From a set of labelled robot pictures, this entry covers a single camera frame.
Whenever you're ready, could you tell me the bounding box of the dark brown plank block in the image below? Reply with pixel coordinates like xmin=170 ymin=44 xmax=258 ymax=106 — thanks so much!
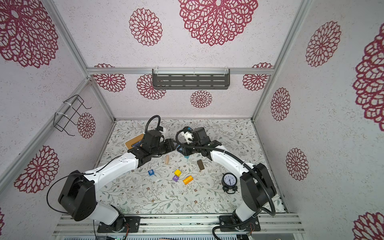
xmin=197 ymin=160 xmax=205 ymax=171

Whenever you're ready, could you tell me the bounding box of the orange wooden cylinder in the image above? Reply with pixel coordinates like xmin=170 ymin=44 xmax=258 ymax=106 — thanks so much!
xmin=183 ymin=176 xmax=194 ymax=185

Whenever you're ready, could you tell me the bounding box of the yellow wooden cube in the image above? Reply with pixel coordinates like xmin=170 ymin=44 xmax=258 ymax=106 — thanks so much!
xmin=175 ymin=170 xmax=182 ymax=177

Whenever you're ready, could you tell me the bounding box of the black alarm clock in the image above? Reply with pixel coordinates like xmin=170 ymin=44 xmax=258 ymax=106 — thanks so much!
xmin=221 ymin=173 xmax=238 ymax=195

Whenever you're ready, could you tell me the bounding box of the black wire wall rack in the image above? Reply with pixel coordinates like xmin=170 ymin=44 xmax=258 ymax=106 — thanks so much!
xmin=53 ymin=95 xmax=91 ymax=137

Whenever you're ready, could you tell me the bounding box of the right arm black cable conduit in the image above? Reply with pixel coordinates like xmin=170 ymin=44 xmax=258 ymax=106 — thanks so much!
xmin=175 ymin=128 xmax=277 ymax=240

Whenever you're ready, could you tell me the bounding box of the white wooden-lid tissue box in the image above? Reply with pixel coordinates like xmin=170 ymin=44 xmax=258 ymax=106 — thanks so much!
xmin=125 ymin=133 xmax=145 ymax=150

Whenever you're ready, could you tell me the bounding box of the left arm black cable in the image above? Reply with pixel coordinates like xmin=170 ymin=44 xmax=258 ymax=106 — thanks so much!
xmin=46 ymin=115 xmax=161 ymax=239

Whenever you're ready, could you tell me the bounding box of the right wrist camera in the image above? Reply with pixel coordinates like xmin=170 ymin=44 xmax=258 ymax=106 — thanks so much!
xmin=182 ymin=127 xmax=194 ymax=145

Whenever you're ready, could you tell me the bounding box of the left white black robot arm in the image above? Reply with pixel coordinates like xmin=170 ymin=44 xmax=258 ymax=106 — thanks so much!
xmin=58 ymin=130 xmax=177 ymax=232

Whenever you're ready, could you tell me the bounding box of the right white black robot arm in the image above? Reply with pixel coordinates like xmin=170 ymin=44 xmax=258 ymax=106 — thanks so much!
xmin=176 ymin=127 xmax=277 ymax=231

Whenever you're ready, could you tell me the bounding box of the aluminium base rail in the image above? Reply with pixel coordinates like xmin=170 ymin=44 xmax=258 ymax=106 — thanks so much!
xmin=52 ymin=213 xmax=305 ymax=237

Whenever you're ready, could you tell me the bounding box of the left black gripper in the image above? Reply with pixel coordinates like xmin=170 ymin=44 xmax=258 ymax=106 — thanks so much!
xmin=151 ymin=138 xmax=180 ymax=157

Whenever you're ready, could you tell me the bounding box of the grey wall shelf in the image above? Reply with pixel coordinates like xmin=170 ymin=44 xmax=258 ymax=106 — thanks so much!
xmin=152 ymin=69 xmax=231 ymax=90

